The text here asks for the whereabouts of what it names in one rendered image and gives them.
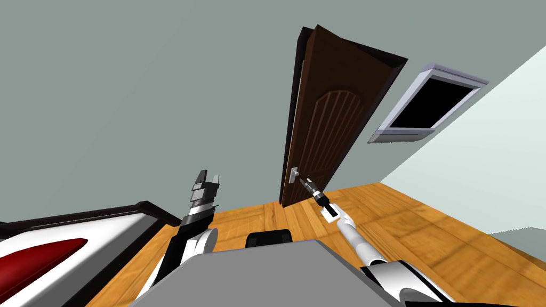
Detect white bed with red cushion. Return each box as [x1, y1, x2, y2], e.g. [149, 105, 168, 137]
[0, 200, 182, 307]

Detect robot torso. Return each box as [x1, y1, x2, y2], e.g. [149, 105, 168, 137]
[135, 229, 407, 307]

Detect dark brown door leaf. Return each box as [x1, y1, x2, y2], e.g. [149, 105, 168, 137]
[279, 24, 409, 208]

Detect white framed dark window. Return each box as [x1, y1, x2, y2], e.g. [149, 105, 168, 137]
[367, 63, 491, 145]

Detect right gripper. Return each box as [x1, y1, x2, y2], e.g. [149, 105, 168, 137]
[299, 177, 323, 199]

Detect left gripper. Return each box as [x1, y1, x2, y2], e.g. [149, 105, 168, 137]
[189, 169, 221, 205]

